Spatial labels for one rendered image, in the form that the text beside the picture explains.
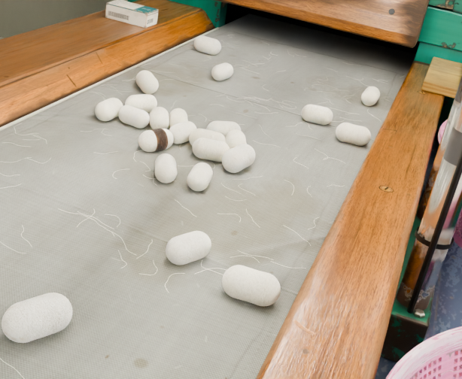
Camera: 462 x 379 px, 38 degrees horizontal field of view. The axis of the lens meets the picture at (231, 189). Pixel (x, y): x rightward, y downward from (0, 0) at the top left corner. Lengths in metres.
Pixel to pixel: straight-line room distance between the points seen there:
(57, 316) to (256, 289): 0.12
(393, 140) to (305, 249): 0.21
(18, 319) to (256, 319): 0.14
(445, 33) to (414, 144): 0.36
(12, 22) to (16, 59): 1.60
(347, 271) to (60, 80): 0.39
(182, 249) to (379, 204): 0.17
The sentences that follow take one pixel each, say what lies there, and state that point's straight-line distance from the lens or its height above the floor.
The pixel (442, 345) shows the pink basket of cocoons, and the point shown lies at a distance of 0.39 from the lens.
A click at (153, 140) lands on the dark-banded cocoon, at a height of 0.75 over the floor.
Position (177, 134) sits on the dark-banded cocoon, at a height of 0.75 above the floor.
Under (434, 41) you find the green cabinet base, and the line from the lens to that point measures 1.01.
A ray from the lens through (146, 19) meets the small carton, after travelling 0.90.
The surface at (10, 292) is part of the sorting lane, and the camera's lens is 0.41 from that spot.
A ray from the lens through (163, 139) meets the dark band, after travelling 0.59.
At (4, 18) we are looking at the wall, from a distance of 2.35.
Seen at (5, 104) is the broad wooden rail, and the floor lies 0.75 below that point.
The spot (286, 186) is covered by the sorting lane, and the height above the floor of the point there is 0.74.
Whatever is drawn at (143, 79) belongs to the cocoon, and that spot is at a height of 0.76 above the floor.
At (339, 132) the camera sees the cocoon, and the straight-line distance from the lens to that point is 0.69.
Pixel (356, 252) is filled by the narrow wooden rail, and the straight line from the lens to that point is 0.45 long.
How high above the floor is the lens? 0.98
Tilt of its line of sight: 26 degrees down
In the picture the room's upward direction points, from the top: 10 degrees clockwise
